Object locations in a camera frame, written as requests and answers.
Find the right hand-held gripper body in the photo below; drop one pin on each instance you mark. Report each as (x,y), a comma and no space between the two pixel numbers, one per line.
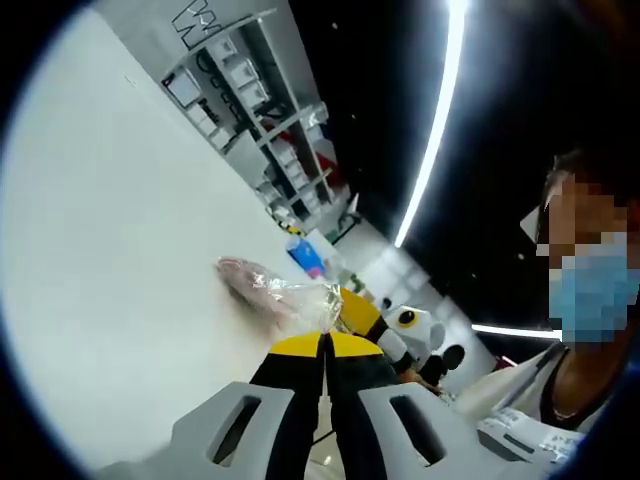
(422,332)

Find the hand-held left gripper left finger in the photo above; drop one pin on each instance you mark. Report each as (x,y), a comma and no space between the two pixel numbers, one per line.
(220,430)

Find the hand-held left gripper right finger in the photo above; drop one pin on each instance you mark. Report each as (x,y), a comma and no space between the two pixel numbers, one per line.
(435,440)

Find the clear resealable bag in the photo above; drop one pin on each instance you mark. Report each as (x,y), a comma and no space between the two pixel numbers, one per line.
(280,295)

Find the blue printed packet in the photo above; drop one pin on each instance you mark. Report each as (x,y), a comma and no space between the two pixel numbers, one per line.
(306,255)

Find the white chest device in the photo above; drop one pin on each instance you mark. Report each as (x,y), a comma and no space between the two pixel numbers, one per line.
(525,435)

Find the short ceiling light strip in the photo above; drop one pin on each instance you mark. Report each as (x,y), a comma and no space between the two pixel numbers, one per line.
(515,331)

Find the yellow black tool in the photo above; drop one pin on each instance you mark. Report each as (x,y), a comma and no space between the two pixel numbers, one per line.
(295,231)

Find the black stand with white head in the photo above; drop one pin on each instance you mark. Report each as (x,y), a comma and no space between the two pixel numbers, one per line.
(352,202)

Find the long ceiling light strip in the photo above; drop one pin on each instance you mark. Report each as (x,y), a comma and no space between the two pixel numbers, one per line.
(435,125)

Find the rows of white storage boxes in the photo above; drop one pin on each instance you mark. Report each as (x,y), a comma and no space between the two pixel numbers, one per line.
(245,70)

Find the grey metal shelving rack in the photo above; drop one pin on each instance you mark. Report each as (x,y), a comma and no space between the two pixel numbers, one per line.
(272,50)

